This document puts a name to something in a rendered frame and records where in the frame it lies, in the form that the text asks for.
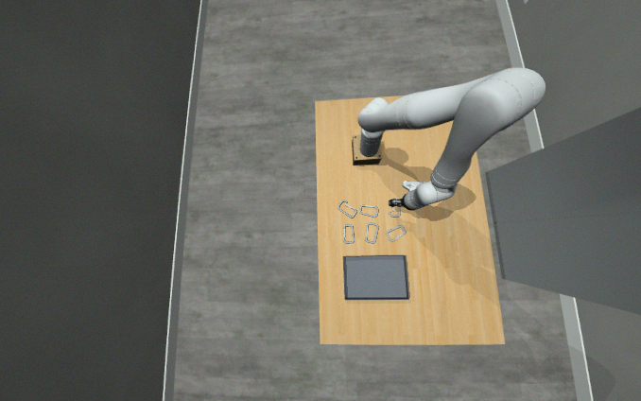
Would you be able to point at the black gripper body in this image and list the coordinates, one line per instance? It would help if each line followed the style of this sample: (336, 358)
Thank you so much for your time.
(403, 203)

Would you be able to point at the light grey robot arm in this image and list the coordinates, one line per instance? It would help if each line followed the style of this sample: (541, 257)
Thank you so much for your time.
(480, 109)

